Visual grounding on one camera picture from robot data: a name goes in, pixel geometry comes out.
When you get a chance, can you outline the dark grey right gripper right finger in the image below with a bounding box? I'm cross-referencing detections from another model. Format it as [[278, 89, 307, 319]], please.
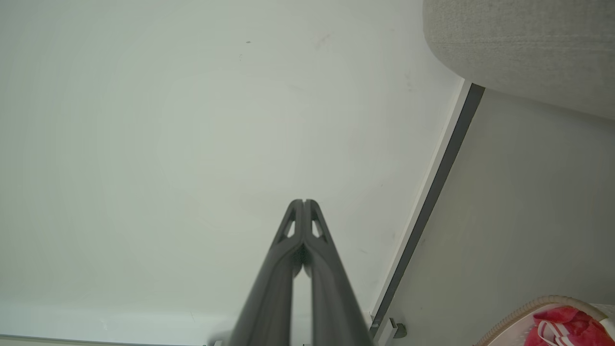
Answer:
[[304, 199, 374, 346]]

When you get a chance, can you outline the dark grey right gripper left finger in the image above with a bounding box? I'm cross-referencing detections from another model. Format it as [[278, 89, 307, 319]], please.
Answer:
[[230, 199, 305, 346]]

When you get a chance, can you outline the red garment with white stripes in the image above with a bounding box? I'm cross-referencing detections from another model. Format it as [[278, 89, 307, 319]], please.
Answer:
[[524, 307, 615, 346]]

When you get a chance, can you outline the beige woven laundry basket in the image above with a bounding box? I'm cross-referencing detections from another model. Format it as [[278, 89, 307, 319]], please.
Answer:
[[473, 295, 615, 346]]

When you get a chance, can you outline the dark grey baseboard strip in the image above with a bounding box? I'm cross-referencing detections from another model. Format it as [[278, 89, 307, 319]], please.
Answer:
[[369, 83, 486, 337]]

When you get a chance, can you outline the grey fabric cushion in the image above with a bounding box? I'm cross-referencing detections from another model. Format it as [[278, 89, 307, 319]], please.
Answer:
[[423, 0, 615, 120]]

